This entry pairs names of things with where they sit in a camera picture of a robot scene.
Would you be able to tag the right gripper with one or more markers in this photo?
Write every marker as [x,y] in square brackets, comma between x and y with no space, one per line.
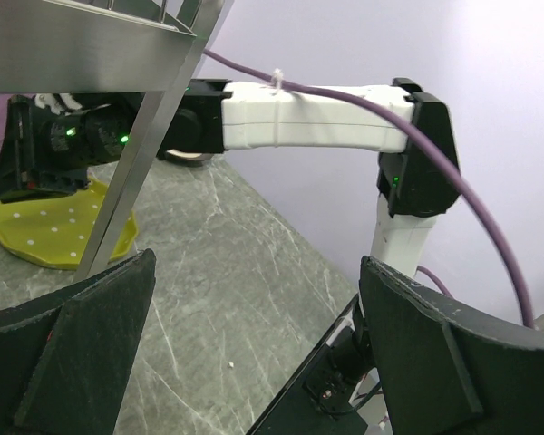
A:
[46,155]

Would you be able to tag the steel dish rack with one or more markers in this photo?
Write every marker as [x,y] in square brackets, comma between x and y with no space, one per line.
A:
[69,46]

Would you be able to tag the lime green dotted plate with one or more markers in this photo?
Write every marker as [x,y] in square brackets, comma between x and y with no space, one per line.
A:
[52,233]

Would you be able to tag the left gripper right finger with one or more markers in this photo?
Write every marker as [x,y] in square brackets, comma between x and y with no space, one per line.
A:
[448,368]

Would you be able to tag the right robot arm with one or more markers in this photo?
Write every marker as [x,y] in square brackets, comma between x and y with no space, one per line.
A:
[409,129]

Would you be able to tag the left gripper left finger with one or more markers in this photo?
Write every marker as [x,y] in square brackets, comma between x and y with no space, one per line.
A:
[66,357]

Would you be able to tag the black base beam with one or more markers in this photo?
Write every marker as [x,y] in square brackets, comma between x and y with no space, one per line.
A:
[319,397]

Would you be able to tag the purple-rimmed beige plate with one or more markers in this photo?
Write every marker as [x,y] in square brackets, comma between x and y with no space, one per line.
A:
[183,159]

